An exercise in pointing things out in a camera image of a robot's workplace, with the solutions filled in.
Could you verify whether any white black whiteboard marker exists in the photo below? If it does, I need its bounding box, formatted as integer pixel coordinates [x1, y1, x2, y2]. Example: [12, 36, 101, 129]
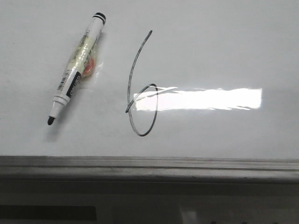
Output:
[48, 12, 106, 125]

